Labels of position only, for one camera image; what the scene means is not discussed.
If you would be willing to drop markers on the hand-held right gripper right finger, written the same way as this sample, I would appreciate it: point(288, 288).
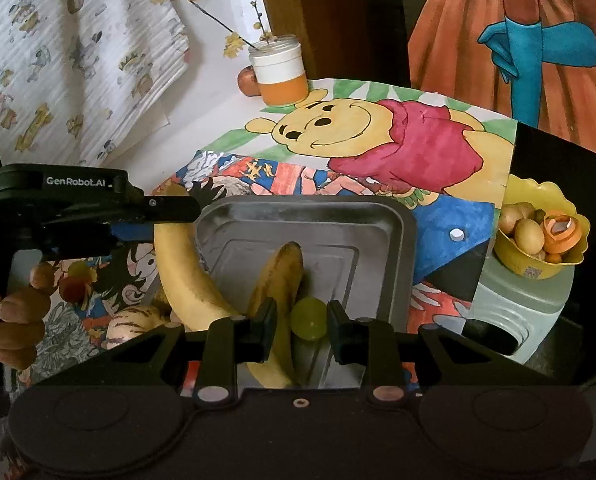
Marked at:
point(339, 332)

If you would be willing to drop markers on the small brown-spotted banana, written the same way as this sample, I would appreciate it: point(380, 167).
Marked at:
point(283, 270)

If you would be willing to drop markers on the person's left hand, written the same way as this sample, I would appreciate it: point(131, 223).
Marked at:
point(18, 305)

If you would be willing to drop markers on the red tomato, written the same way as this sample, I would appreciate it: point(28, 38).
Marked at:
point(73, 289)

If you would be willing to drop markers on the white cartoon printed blanket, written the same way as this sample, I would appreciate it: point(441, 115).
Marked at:
point(78, 60)

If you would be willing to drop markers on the brown wooden post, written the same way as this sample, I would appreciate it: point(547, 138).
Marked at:
point(288, 0)

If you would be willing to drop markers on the pale green plastic stool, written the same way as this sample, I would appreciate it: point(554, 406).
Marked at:
point(507, 300)

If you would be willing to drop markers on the striped pepino melon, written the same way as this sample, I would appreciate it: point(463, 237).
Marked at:
point(133, 325)

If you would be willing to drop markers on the small white cap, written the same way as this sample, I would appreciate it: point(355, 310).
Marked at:
point(456, 233)

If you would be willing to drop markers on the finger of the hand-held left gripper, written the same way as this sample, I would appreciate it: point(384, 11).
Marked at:
point(173, 209)

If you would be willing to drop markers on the grey metal tray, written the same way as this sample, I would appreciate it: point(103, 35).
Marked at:
point(328, 240)

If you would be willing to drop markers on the small red apple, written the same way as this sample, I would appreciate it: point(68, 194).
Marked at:
point(248, 82)

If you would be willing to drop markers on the wall poster with orange dress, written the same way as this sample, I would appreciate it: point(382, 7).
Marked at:
point(452, 35)

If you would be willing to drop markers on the cartoon printed table mat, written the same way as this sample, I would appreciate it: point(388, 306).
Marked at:
point(427, 160)

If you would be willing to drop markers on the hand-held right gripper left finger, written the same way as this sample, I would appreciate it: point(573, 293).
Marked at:
point(264, 332)

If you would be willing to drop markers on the two olive green grapes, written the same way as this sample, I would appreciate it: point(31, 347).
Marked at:
point(82, 269)

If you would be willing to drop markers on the orange peel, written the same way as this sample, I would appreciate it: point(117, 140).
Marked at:
point(552, 241)

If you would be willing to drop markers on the pile of small yellow fruits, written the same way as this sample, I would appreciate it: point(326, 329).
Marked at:
point(527, 235)

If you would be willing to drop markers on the dried yellow flower sprig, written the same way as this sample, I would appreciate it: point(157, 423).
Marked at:
point(235, 42)

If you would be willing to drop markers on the green grape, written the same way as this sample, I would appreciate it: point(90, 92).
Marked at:
point(308, 317)

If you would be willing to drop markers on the yellow scalloped bowl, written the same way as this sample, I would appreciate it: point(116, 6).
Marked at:
point(522, 266)

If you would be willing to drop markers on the large yellow banana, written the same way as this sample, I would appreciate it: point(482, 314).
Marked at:
point(183, 270)

